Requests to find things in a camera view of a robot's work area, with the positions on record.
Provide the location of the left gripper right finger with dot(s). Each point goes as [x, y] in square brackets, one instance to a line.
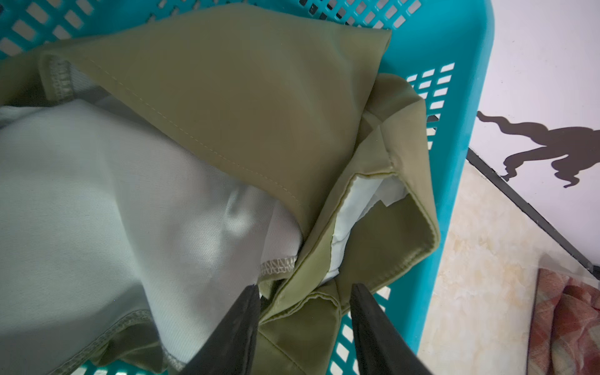
[380, 349]

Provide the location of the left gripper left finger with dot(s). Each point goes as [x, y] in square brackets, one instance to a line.
[231, 347]

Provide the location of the red plaid skirt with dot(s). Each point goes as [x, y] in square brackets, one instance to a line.
[564, 334]

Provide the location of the olive and white skirt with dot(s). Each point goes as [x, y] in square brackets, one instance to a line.
[187, 187]

